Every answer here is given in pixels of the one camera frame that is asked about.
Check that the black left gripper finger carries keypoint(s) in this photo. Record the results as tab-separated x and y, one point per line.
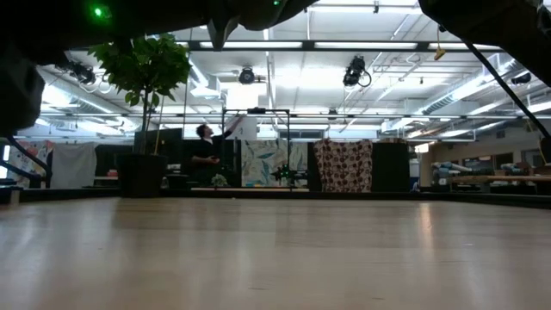
221	30

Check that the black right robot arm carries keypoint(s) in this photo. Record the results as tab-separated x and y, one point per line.
495	21

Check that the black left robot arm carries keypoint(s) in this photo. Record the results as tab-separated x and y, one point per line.
43	34

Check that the black ceiling spotlight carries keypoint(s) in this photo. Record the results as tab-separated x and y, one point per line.
246	76
82	74
355	71

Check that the person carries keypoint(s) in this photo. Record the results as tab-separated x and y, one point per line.
206	150

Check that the black partition panel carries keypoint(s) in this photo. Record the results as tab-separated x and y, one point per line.
389	168
165	146

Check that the leaf patterned cloth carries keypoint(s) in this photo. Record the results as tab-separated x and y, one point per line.
264	163

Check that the small green plant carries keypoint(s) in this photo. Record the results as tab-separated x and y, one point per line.
218	181

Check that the green potted plant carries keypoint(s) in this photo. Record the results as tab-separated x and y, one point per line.
142	172

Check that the brown dotted cloth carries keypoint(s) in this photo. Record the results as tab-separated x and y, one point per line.
344	165

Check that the yellow hanging plug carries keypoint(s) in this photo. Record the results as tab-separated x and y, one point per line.
439	53

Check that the white hanging cloth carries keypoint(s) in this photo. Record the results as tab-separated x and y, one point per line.
73	165

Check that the colourful hanging cloth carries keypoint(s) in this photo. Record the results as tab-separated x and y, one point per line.
32	159

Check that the distant wooden table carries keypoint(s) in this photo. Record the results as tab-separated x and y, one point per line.
495	177

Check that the black distant station frame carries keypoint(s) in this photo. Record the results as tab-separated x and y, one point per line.
256	110

